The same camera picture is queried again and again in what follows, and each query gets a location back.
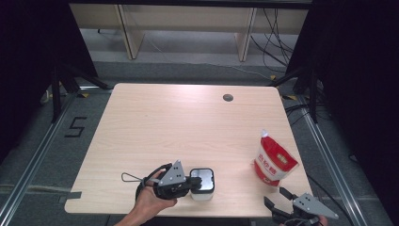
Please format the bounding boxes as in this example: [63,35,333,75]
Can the grey tape strip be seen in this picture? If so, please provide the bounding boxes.
[59,190,83,203]

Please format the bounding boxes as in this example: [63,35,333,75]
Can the red and white sugar bag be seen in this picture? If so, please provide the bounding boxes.
[253,129,300,188]

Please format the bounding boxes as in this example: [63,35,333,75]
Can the clear jar with black lid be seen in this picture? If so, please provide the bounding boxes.
[188,168,216,202]

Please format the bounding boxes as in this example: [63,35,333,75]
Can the black cables by stand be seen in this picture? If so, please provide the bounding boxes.
[283,103,333,127]

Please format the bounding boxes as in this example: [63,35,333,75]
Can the thin metal wire loop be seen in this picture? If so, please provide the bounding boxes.
[121,172,146,184]

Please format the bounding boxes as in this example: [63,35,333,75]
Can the bundle of black cables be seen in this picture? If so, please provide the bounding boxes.
[249,8,298,69]

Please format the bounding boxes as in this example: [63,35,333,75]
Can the long black floor cable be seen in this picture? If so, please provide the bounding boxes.
[306,173,356,226]

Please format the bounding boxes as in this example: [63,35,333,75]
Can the beige wooden furniture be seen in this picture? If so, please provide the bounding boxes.
[69,3,310,62]

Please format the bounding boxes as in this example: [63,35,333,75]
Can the aluminium floor rail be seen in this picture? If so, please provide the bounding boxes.
[297,95,366,226]
[0,92,79,226]

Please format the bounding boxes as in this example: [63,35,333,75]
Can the black metal stand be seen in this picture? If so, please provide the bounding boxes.
[267,67,320,124]
[51,62,113,124]

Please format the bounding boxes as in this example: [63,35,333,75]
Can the black strap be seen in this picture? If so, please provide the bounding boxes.
[136,163,173,202]

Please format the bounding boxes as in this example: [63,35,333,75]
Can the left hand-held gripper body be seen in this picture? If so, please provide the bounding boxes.
[152,159,191,201]

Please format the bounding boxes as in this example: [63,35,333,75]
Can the person's left hand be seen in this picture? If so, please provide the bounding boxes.
[133,169,179,221]

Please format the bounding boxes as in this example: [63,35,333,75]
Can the black curtain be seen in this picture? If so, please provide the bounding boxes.
[286,0,399,218]
[0,0,99,164]

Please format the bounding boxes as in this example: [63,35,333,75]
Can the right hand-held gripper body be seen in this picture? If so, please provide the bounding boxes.
[272,192,340,226]

